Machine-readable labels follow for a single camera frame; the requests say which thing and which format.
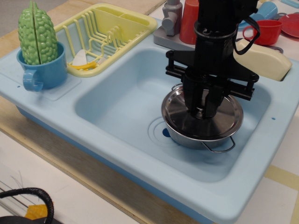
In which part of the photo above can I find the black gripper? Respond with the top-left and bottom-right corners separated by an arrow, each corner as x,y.
166,27 -> 259,118

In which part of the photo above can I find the steel pot lid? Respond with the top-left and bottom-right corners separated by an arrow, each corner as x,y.
162,90 -> 243,141

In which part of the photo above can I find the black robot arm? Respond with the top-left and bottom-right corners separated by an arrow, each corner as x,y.
166,0 -> 260,119

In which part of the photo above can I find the red plastic tumbler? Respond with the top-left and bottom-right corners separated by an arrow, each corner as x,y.
179,0 -> 199,45

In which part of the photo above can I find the cream detergent bottle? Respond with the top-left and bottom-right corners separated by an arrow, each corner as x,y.
233,44 -> 292,81

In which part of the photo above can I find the grey toy faucet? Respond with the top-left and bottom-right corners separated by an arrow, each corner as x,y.
154,0 -> 195,50

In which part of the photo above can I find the blue plastic plate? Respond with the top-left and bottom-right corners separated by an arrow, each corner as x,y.
238,20 -> 249,31

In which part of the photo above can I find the red plastic cup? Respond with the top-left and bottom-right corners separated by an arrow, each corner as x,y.
242,20 -> 282,46

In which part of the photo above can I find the light blue toy sink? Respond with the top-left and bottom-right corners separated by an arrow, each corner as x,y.
0,35 -> 299,224

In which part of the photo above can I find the blue plastic tumbler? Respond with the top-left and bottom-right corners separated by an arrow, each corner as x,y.
250,1 -> 278,21

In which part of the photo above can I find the red plastic plate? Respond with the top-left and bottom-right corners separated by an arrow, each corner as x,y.
278,14 -> 299,38

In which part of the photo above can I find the yellow plastic utensil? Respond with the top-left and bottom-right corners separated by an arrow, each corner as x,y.
69,61 -> 98,70

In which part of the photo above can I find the yellow dish rack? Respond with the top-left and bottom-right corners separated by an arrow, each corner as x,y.
54,3 -> 157,77

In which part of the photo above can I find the white plastic utensil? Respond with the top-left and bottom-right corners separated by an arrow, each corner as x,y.
72,49 -> 87,66

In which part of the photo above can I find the blue plastic mug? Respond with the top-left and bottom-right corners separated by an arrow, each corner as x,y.
16,42 -> 67,92

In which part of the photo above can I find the green bitter melon toy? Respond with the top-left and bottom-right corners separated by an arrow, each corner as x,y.
18,0 -> 58,65

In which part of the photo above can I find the yellow tape piece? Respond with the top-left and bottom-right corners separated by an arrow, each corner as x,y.
24,204 -> 48,220

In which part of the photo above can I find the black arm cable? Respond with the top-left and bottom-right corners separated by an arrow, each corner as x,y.
232,16 -> 261,56

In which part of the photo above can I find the steel pot with handles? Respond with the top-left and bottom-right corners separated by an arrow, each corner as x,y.
161,84 -> 244,153

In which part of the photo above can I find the black braided cable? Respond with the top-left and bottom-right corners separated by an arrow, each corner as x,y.
0,187 -> 54,224

